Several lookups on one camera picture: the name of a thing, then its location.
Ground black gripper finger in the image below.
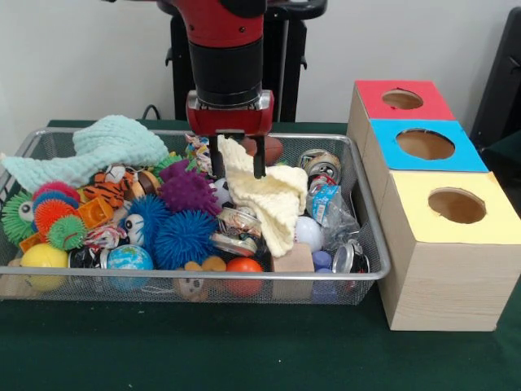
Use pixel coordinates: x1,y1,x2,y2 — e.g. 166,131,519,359
208,135,225,178
252,136,268,179

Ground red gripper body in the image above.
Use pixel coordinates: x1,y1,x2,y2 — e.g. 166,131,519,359
186,90,275,138

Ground brown teddy bear plush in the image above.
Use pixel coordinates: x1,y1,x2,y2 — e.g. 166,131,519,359
174,256,227,303

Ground wooden box with three holes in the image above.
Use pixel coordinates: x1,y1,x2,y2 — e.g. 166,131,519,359
346,79,521,332

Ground brown toy football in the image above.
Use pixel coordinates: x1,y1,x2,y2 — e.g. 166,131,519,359
242,136,284,166

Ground cream knitted cloth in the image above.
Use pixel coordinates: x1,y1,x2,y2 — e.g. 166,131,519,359
217,135,309,258

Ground purple spiky toy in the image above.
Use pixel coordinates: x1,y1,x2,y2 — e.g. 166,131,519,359
157,158,223,217

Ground blue spiky toy with eyes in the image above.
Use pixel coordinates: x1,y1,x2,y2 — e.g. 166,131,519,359
121,194,172,253

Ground blue spiky ball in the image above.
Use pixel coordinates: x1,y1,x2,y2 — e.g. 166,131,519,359
153,209,221,270

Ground mint green knitted cloth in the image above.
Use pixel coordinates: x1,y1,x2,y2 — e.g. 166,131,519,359
0,114,170,192

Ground orange ball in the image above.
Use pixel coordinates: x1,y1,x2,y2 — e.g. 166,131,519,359
225,257,265,297

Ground tiger plush toy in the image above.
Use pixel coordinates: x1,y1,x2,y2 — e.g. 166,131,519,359
83,162,135,211

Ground globe print ball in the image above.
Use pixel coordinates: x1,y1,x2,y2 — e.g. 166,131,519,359
106,244,155,291

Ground dark green tablecloth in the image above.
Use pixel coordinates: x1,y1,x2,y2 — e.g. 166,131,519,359
0,118,521,391
479,130,521,184

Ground yellow ball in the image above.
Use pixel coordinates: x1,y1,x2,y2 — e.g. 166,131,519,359
19,243,69,292

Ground black upright panel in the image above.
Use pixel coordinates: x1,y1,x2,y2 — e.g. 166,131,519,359
470,6,521,142

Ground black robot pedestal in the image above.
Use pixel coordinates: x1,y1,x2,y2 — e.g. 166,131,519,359
156,0,333,122

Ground black cable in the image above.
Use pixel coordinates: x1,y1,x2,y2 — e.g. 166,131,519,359
140,103,177,121

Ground shallow wire mesh bin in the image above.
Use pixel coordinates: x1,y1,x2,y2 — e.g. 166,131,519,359
0,127,392,307

